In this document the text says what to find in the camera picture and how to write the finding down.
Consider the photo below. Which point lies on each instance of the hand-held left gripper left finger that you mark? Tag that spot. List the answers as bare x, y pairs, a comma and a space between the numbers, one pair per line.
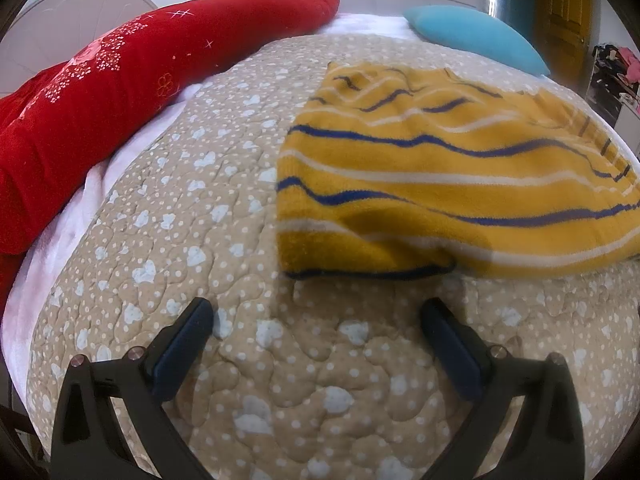
180, 355

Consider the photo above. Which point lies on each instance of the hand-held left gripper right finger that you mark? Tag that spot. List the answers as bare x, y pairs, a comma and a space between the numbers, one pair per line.
452, 355

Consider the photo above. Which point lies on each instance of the yellow striped knit sweater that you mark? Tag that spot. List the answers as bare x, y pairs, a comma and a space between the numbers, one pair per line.
450, 170

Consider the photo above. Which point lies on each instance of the beige dotted quilt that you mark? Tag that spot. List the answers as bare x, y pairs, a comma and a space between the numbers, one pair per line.
225, 240

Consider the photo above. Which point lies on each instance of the red floral pillow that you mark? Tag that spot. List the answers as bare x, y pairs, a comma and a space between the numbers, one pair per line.
125, 85

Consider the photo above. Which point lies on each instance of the dark shelf with items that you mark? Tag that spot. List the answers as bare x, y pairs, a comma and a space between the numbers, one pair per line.
605, 80

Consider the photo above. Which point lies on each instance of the teal pillow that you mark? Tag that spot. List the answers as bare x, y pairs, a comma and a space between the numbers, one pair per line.
475, 37

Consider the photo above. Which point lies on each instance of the white headboard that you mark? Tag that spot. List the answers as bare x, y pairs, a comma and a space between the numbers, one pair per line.
65, 35

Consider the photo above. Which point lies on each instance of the pink clothing pile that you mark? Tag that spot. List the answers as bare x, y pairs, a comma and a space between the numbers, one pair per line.
627, 60

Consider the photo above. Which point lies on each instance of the wooden door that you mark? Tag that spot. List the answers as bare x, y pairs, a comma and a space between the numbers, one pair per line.
562, 20

